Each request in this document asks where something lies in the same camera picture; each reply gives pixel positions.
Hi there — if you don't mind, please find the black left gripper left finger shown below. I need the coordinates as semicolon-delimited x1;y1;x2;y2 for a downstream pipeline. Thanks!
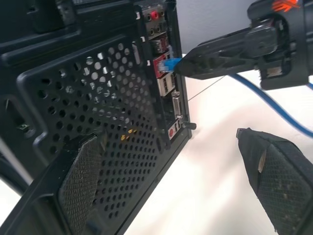
57;129;110;235

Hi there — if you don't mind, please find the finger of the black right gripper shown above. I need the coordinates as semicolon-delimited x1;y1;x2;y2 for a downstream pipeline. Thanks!
174;46;261;81
181;26;252;65

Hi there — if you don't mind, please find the black computer tower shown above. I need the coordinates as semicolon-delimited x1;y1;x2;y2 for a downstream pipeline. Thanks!
0;0;198;235

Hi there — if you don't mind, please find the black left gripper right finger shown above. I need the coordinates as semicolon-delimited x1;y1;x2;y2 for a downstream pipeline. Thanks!
235;126;313;235

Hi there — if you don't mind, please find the blue ethernet cable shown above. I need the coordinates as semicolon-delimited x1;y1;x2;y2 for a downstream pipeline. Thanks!
157;46;313;138

